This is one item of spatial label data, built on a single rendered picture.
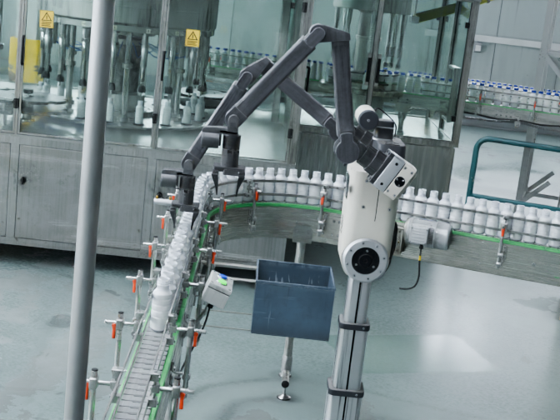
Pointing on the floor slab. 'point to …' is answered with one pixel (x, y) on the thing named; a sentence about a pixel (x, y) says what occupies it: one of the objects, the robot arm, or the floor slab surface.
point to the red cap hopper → (537, 95)
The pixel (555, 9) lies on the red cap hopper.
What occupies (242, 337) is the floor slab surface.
